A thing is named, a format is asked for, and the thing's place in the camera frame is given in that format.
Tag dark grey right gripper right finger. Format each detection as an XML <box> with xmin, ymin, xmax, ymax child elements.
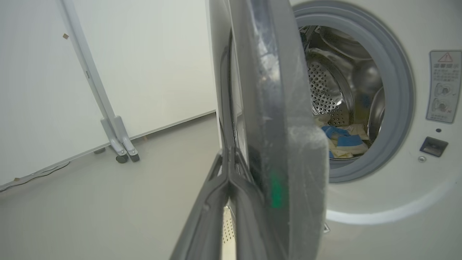
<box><xmin>230</xmin><ymin>147</ymin><xmax>275</xmax><ymax>260</ymax></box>

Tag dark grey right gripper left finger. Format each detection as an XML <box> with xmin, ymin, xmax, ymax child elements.
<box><xmin>170</xmin><ymin>148</ymin><xmax>231</xmax><ymax>260</ymax></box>

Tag washing machine glass door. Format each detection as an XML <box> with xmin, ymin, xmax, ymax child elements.
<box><xmin>208</xmin><ymin>0</ymin><xmax>330</xmax><ymax>260</ymax></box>

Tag cream baby garment blue cuffs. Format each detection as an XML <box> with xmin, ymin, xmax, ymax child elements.
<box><xmin>321</xmin><ymin>125</ymin><xmax>369</xmax><ymax>159</ymax></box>
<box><xmin>314</xmin><ymin>114</ymin><xmax>369</xmax><ymax>139</ymax></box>

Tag white front-load washing machine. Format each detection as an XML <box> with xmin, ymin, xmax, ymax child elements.
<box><xmin>289</xmin><ymin>0</ymin><xmax>462</xmax><ymax>260</ymax></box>

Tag stainless steel washing machine drum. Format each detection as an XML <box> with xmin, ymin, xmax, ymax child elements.
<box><xmin>300</xmin><ymin>25</ymin><xmax>386</xmax><ymax>159</ymax></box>

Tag grey rubber door gasket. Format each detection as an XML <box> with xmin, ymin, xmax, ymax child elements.
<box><xmin>292</xmin><ymin>2</ymin><xmax>416</xmax><ymax>183</ymax></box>

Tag cream perforated basket brown rim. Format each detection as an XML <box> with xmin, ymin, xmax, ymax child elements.
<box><xmin>222</xmin><ymin>206</ymin><xmax>237</xmax><ymax>260</ymax></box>

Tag grey partition stand with caster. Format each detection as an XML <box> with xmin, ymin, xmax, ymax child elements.
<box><xmin>56</xmin><ymin>0</ymin><xmax>140</xmax><ymax>164</ymax></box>

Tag white partition panel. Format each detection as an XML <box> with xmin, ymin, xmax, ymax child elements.
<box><xmin>0</xmin><ymin>0</ymin><xmax>109</xmax><ymax>186</ymax></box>
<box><xmin>72</xmin><ymin>0</ymin><xmax>217</xmax><ymax>139</ymax></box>

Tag grey pictogram warning label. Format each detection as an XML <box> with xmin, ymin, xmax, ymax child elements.
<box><xmin>426</xmin><ymin>50</ymin><xmax>462</xmax><ymax>124</ymax></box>

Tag black floor cable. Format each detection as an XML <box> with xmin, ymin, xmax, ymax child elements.
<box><xmin>0</xmin><ymin>161</ymin><xmax>71</xmax><ymax>192</ymax></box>

